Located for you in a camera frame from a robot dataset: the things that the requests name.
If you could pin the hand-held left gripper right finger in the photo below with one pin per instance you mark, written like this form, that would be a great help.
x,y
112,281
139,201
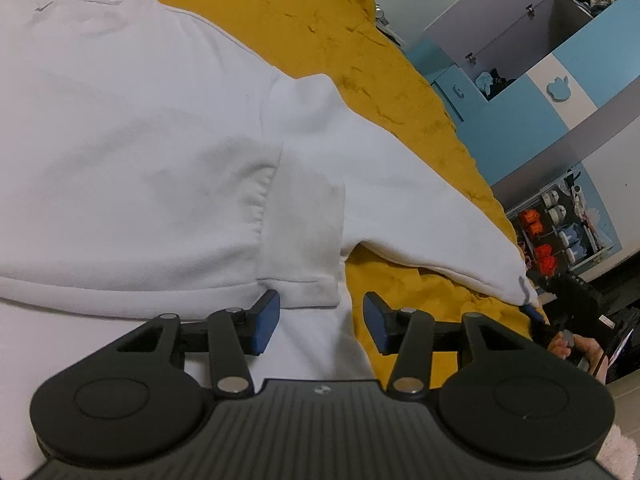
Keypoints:
x,y
376,324

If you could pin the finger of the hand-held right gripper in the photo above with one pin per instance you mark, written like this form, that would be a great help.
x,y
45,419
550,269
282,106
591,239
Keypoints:
x,y
533,314

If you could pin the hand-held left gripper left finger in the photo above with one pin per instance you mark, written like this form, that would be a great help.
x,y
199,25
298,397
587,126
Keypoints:
x,y
265,324

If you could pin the white sweatshirt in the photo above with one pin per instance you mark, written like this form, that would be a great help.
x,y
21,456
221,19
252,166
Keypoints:
x,y
150,160

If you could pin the person's right hand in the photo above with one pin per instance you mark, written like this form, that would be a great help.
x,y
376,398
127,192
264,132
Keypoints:
x,y
587,349

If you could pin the orange shoes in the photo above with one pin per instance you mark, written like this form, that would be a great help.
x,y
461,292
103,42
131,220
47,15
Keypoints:
x,y
545,258
530,222

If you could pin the light blue shoes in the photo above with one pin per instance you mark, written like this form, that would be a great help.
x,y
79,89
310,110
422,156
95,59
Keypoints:
x,y
570,239

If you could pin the shoe rack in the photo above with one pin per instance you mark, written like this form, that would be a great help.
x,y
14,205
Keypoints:
x,y
565,230

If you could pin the white shoes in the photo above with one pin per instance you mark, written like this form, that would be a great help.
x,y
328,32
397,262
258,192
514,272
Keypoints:
x,y
553,201

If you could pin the pink fluffy cloth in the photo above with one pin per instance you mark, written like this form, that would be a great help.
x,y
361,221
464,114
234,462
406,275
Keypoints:
x,y
622,452

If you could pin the blue and white wardrobe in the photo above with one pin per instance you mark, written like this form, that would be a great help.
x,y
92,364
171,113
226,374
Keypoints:
x,y
550,85

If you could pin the yellow blanket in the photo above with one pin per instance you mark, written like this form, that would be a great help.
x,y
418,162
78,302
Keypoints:
x,y
310,20

